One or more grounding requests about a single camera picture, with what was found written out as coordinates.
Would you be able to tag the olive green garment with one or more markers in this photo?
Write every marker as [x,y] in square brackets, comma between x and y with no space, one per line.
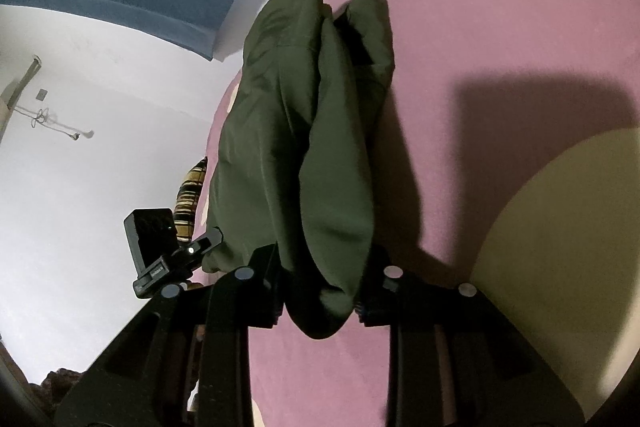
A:
[300,132]

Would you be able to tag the wall socket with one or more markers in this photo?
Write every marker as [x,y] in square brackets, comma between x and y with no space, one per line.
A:
[42,94]

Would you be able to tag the pink spotted bedsheet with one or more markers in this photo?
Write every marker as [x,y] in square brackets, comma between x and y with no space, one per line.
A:
[475,32]

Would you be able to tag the dark brown cloth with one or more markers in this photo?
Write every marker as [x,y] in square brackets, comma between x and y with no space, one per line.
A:
[60,384]

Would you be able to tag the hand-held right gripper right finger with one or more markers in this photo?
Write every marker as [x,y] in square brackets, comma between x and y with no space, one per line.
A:
[425,307]

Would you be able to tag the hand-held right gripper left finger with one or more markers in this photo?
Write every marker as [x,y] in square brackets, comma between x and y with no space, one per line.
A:
[225,307]

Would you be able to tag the plaid pillow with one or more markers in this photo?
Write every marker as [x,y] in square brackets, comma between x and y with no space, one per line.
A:
[189,202]

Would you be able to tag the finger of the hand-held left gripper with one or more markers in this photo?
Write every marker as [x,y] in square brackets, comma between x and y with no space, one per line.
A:
[209,244]

